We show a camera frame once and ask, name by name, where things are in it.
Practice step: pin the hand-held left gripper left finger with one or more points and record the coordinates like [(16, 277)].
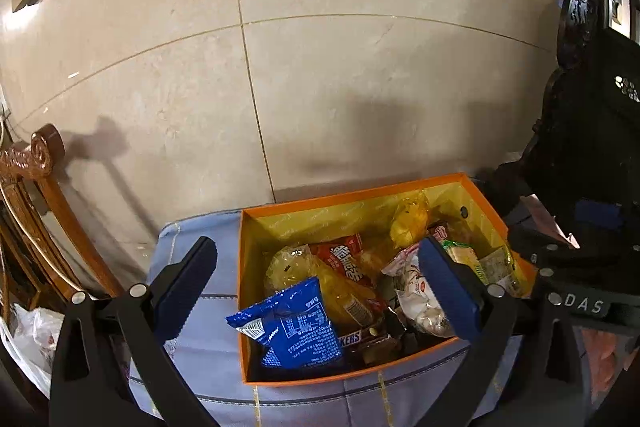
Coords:
[(185, 292)]

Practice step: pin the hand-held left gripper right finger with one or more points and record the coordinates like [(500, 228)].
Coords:
[(450, 292)]

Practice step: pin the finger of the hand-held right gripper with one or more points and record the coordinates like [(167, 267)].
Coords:
[(597, 214), (540, 247)]

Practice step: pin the clear bag of white candies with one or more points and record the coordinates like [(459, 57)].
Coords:
[(430, 322)]

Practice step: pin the small pale yellow packet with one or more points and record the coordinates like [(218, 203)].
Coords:
[(465, 257)]

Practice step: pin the white green snack packet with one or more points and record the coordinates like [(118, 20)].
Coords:
[(502, 269)]

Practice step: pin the yellow cake packet with barcode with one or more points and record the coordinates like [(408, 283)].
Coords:
[(350, 299)]

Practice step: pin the brown chocolate bar packet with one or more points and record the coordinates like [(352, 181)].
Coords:
[(355, 339)]

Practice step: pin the round pastry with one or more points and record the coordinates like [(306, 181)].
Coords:
[(290, 267)]

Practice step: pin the red snack packet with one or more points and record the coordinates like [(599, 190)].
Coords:
[(345, 257)]

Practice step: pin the blue snack packet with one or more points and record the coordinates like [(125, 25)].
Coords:
[(295, 327)]

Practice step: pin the orange cardboard box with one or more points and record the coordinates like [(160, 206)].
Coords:
[(300, 222)]

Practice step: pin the blue checked tablecloth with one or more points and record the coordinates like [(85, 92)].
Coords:
[(200, 232)]

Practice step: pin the pink patterned cloth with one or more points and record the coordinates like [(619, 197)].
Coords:
[(602, 362)]

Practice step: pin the white plastic bag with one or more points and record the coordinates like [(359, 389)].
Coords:
[(30, 337)]

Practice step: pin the brown carved wooden chair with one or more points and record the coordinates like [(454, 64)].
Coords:
[(40, 207)]

